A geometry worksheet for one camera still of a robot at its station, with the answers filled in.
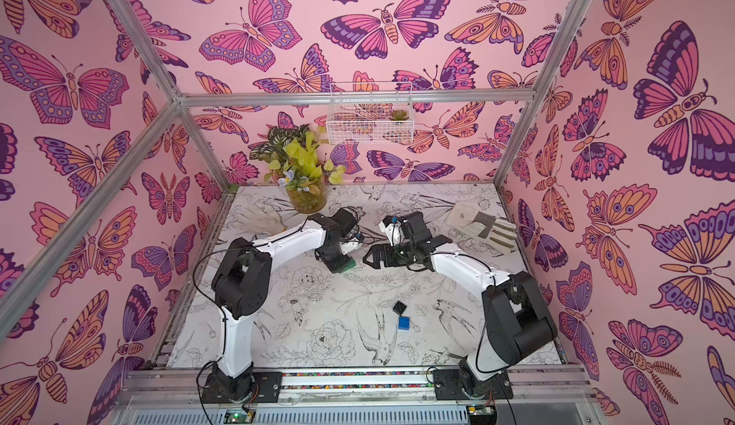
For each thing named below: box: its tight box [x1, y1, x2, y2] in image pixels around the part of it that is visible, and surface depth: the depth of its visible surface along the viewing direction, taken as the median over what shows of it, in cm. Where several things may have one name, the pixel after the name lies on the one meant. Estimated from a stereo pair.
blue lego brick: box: [398, 315, 411, 331], surface depth 85 cm
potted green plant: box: [249, 123, 346, 214], surface depth 103 cm
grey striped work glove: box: [444, 201, 518, 254], surface depth 107 cm
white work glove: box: [223, 202, 287, 237], surface depth 111 cm
